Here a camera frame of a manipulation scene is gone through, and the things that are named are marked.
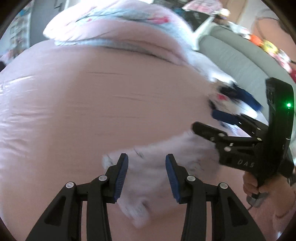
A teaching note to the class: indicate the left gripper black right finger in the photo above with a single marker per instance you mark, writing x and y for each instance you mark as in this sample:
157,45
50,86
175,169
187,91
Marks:
230,219

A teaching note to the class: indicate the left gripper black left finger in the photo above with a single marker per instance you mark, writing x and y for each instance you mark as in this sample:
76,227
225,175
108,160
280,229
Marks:
61,220

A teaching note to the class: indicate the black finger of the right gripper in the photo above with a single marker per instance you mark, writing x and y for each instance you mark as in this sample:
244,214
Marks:
260,124
221,138

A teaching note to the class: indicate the pink cartoon print pajama pants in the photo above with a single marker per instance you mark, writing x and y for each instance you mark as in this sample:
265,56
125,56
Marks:
147,192

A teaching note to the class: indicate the person right hand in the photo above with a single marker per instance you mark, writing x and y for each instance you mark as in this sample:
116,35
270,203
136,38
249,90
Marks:
250,185

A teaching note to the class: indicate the folded white striped garment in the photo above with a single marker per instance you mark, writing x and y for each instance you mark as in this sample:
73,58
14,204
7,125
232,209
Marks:
235,123

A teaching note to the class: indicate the folded cream garment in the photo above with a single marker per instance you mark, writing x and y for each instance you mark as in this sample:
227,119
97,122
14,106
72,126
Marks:
221,102

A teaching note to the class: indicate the grey padded headboard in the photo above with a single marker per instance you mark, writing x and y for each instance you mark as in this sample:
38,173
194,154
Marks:
248,64

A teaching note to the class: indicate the pink white plush toy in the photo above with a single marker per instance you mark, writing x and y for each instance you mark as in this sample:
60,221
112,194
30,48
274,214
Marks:
284,61

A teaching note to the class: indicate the light pink pillow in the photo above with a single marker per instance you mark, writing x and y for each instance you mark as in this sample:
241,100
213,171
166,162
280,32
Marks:
207,68

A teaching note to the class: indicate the yellow plush toy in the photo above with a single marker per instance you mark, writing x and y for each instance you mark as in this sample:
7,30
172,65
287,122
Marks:
269,47

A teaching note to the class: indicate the pink bed sheet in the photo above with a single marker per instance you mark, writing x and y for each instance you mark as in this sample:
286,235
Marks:
64,107

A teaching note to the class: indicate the pink hanging garment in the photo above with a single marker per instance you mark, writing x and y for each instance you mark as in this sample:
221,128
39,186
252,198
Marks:
208,7

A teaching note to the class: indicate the folded pink checkered duvet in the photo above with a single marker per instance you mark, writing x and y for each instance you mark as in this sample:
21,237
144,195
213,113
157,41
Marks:
131,25

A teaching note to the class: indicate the grey room door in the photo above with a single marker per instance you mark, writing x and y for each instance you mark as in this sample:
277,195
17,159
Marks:
43,11

